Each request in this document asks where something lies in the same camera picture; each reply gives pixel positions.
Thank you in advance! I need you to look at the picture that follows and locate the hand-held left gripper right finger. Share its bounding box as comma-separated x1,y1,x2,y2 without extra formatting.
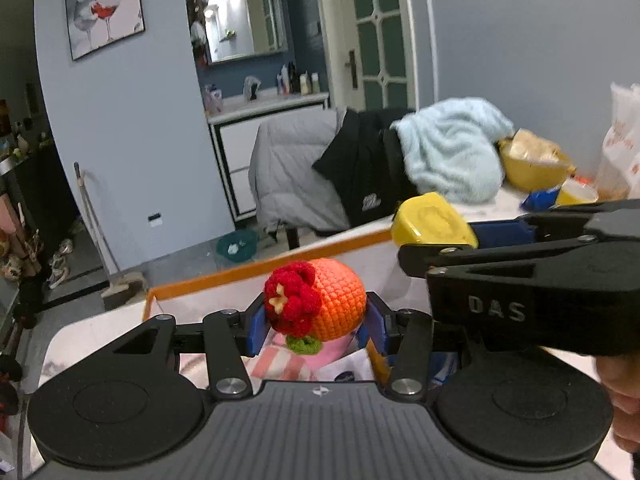
357,290,476,402

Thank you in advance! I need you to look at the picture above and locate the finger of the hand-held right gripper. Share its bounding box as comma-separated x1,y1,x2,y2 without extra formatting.
470,199,640,250
398,235,616,281

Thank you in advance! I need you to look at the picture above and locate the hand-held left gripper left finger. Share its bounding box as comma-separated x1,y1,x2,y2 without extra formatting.
112,292,271,401

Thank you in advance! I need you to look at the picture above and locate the orange crochet doll red flower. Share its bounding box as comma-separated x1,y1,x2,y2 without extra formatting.
263,257,368,356

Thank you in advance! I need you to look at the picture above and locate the yellow plastic container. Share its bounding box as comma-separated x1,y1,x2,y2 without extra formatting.
391,192,480,248

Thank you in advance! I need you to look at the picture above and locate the orange-rimmed cardboard box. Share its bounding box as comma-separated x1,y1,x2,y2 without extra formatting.
142,227,401,386

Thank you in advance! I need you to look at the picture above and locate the person's right hand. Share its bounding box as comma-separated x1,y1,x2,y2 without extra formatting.
594,355,640,456

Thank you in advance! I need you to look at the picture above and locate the pink striped cloth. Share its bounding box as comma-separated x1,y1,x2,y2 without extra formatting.
250,337,351,381

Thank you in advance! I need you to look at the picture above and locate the blue snack packet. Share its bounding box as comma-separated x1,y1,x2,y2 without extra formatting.
520,186,563,212

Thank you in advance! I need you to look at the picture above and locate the yellow bowl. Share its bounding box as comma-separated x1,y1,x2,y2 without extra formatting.
497,130,576,193

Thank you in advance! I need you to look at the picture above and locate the teal basin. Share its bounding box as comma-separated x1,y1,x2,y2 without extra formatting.
216,230,259,263

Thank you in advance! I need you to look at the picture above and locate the yellow cup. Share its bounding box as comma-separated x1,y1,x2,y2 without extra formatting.
555,180,599,207

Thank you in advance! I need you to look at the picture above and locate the light blue fleece blanket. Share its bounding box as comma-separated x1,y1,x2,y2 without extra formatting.
392,98,516,204

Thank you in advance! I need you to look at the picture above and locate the broom with wooden head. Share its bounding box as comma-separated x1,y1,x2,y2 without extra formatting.
74,161,146,311

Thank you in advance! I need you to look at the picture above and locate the black jacket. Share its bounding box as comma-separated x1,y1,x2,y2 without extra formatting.
312,108,418,228

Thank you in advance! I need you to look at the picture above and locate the white plastic bag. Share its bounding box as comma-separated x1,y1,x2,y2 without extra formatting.
595,82,640,202

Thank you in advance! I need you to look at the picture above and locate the grey puffer jacket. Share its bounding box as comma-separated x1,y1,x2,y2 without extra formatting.
248,109,351,235

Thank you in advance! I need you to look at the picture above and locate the white vanity cabinet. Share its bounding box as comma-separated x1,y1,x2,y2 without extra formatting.
206,92,331,221

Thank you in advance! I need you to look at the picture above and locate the glass panel door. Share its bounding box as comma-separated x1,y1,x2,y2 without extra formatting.
315,0,436,111

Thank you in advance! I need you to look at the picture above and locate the black sideboard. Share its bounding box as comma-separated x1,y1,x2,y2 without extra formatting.
0,142,81,281

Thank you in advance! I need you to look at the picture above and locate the wall mirror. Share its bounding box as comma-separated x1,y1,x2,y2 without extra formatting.
197,0,290,66

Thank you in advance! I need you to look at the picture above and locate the wine glass wall picture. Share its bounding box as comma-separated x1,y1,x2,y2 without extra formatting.
64,0,147,62

